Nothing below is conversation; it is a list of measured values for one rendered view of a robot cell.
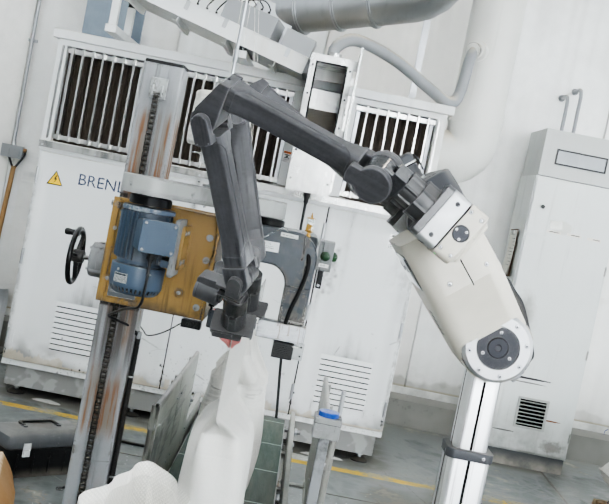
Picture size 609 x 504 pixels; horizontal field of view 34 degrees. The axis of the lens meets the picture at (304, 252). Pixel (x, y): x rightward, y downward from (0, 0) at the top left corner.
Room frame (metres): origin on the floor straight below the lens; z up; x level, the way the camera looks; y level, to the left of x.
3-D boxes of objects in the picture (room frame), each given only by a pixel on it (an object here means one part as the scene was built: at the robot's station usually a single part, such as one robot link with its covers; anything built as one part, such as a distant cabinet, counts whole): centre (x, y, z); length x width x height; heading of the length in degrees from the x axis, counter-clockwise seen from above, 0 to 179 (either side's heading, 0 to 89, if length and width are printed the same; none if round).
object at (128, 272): (2.84, 0.45, 1.21); 0.15 x 0.15 x 0.25
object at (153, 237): (2.75, 0.41, 1.25); 0.10 x 0.08 x 0.12; 115
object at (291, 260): (3.12, 0.08, 1.21); 0.30 x 0.25 x 0.30; 0
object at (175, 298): (3.09, 0.42, 1.18); 0.34 x 0.25 x 0.31; 90
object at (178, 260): (2.91, 0.37, 1.23); 0.28 x 0.07 x 0.16; 0
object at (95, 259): (3.06, 0.61, 1.14); 0.11 x 0.06 x 0.11; 0
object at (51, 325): (6.24, 0.47, 1.05); 2.28 x 1.16 x 2.09; 90
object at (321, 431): (2.88, -0.16, 0.81); 0.08 x 0.08 x 0.06; 0
